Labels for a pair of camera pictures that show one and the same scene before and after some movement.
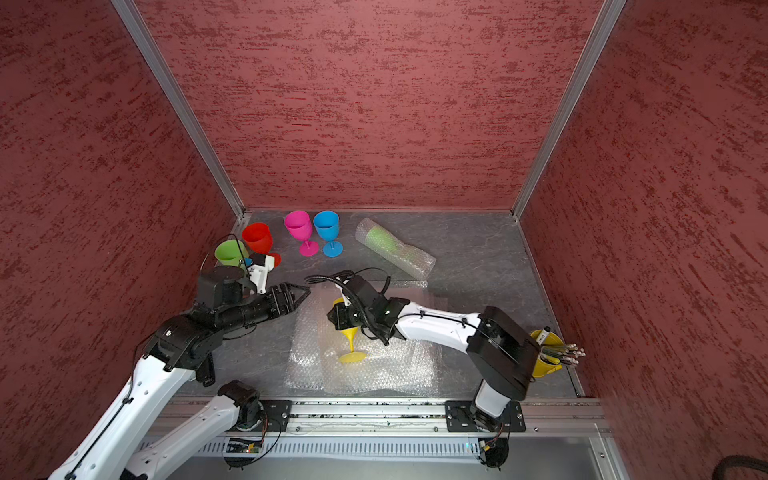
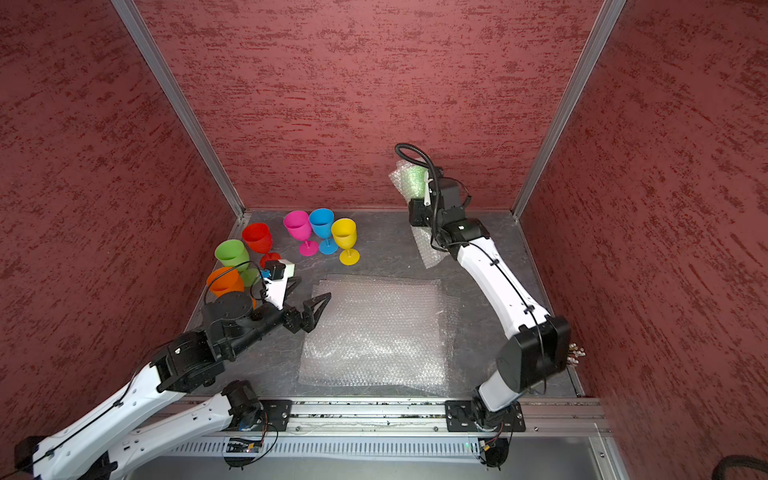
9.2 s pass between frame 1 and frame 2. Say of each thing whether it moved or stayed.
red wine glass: stayed
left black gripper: moved
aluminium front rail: stayed
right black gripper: moved
